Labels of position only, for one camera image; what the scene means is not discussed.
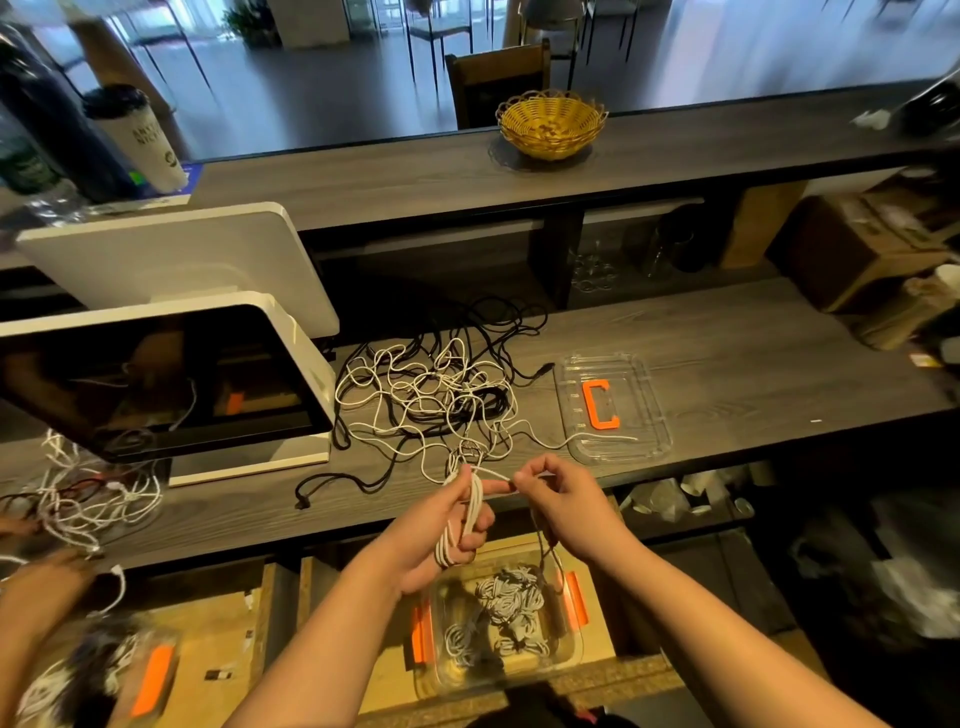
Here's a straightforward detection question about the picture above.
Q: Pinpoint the person's left hand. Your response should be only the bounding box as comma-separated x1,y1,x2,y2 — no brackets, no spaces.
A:
360,465,515,594

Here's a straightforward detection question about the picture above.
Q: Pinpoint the person's right hand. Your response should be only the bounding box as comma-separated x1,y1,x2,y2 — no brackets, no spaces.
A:
510,453,647,572

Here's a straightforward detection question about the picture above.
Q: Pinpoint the clear container drawer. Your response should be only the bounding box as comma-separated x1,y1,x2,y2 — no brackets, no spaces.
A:
15,615,182,728
409,555,590,695

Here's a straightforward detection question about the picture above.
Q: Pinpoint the person's left forearm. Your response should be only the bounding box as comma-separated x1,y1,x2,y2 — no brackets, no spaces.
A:
225,555,437,728

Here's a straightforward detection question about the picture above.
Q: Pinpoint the person's right forearm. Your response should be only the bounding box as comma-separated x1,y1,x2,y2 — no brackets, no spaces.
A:
607,532,887,728

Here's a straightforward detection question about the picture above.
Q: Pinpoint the brown cardboard box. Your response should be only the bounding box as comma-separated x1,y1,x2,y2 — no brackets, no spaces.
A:
787,187,960,314

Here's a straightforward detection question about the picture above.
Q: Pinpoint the pile of white containers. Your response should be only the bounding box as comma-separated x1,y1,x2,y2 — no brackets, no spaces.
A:
622,465,737,524

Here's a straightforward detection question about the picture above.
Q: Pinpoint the wooden drawer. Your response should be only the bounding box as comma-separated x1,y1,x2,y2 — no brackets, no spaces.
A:
15,558,299,728
297,517,707,728

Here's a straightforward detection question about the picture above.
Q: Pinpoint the white touchscreen monitor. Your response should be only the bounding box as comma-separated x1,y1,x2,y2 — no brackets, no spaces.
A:
0,292,339,486

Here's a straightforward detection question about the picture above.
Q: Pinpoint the flat cardboard sheet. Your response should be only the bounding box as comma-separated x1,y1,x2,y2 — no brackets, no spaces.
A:
723,180,812,272

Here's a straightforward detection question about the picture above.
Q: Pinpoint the white customer display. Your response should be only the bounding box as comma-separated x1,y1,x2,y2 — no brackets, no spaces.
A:
15,202,342,339

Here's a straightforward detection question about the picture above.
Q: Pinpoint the grey wooden bar counter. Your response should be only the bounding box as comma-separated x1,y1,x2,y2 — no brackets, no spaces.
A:
0,82,960,272

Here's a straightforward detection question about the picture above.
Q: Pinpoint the yellow woven basket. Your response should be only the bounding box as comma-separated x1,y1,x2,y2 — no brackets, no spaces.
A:
496,90,611,164

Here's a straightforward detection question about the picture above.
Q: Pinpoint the brown wooden chair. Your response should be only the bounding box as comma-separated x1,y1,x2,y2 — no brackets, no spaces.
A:
445,42,552,129

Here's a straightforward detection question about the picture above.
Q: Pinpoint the white paper coffee cup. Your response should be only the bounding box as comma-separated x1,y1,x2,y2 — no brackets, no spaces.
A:
82,85,192,197

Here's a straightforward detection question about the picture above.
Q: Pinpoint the black metal chair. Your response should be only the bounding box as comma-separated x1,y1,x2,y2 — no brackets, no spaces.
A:
402,0,474,77
517,0,587,77

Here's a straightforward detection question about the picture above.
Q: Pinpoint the clear plastic water bottle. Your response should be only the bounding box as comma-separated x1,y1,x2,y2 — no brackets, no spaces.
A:
0,105,84,227

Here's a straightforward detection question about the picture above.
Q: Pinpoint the black device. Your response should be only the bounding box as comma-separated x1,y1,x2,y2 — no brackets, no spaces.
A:
900,67,960,137

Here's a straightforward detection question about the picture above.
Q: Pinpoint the black thermos bottle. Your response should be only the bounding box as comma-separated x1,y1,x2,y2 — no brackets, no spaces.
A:
0,30,144,204

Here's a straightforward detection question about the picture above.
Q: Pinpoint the green potted plant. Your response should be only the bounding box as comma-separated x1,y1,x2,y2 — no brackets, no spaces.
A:
225,0,279,44

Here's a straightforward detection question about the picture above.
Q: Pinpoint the round wooden table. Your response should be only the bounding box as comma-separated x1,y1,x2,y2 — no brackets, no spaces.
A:
67,7,174,110

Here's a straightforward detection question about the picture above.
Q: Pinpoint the clear lid orange handle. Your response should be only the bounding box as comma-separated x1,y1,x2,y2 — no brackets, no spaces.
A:
552,352,677,467

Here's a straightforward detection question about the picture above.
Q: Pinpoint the black cable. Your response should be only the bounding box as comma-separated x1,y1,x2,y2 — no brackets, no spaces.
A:
292,462,404,512

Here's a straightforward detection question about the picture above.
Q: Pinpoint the bundle of black cables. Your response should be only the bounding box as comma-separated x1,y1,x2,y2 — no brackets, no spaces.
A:
435,295,554,384

